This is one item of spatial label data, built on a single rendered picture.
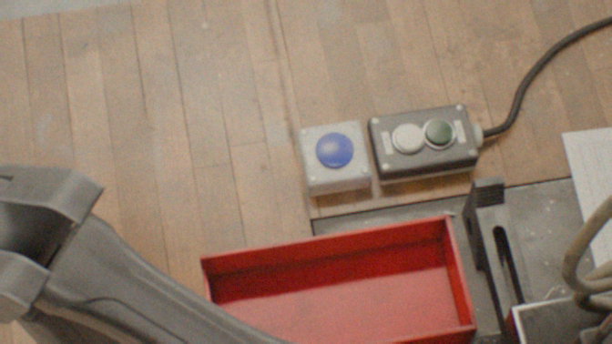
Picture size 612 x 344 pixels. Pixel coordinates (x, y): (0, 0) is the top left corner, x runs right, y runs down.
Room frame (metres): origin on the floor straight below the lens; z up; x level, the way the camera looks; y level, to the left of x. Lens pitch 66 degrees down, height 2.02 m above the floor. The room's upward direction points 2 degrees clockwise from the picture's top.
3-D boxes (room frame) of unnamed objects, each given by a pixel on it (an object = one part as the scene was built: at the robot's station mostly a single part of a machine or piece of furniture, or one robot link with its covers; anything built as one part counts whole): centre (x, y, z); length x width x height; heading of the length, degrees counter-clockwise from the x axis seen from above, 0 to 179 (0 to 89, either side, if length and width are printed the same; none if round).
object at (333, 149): (0.52, -0.03, 0.93); 0.04 x 0.04 x 0.02
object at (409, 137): (0.54, -0.10, 0.93); 0.03 x 0.03 x 0.02
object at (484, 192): (0.44, -0.18, 0.95); 0.06 x 0.03 x 0.09; 13
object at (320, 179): (0.52, -0.03, 0.90); 0.07 x 0.07 x 0.06; 13
